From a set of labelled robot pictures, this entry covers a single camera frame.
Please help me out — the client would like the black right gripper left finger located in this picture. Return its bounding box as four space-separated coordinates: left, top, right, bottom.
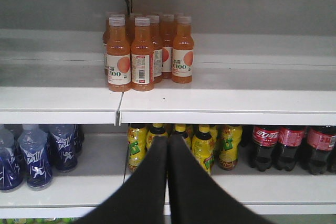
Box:
75 137 168 224

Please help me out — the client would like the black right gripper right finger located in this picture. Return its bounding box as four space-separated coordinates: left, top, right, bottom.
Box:
167 135 271 223

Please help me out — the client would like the coke bottle red label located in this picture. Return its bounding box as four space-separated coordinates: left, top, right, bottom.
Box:
249 125 279 172
273 125 306 171
301 125 335 175

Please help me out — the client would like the yellow lemon tea bottle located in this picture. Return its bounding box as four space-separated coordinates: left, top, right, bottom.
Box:
127 123 148 172
192 124 214 175
172 124 191 149
146 123 169 150
218 125 243 170

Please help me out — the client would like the blue sports drink bottle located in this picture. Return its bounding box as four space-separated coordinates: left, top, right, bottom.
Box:
49 124 77 172
18 124 52 190
1 124 23 191

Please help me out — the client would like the orange C100 juice bottle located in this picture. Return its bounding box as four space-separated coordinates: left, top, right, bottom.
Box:
107 15 131 92
172 16 194 83
131 17 154 91

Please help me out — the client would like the white metal shelf unit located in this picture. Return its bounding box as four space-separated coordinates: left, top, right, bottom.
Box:
1 0 335 218

